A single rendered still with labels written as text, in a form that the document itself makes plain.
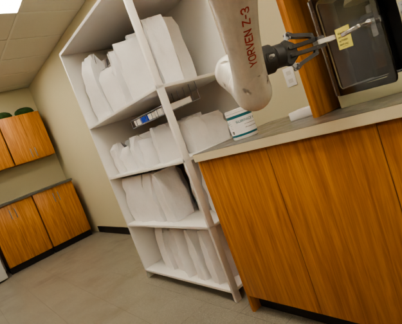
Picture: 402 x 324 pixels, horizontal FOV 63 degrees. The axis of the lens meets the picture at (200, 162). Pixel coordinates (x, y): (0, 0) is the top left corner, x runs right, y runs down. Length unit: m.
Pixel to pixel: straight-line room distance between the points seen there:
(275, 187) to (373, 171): 0.42
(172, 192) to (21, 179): 4.03
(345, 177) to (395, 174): 0.16
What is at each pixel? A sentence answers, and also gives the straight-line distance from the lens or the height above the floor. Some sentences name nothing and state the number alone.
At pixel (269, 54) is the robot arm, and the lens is 1.09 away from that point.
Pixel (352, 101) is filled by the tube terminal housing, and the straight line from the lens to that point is 1.49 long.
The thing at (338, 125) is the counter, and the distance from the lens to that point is 1.19.
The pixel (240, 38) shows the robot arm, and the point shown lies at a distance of 0.83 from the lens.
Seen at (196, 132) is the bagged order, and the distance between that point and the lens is 2.13.
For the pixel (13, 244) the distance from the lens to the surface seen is 5.45.
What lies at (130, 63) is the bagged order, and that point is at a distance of 2.19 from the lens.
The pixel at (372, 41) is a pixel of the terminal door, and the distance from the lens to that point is 1.30.
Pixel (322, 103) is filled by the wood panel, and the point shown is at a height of 0.99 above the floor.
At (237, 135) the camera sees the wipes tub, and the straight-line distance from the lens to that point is 1.64.
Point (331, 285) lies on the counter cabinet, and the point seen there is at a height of 0.27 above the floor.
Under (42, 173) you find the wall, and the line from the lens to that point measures 6.10.
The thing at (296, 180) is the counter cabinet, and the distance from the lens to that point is 1.38.
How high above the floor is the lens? 1.08
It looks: 6 degrees down
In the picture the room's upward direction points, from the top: 20 degrees counter-clockwise
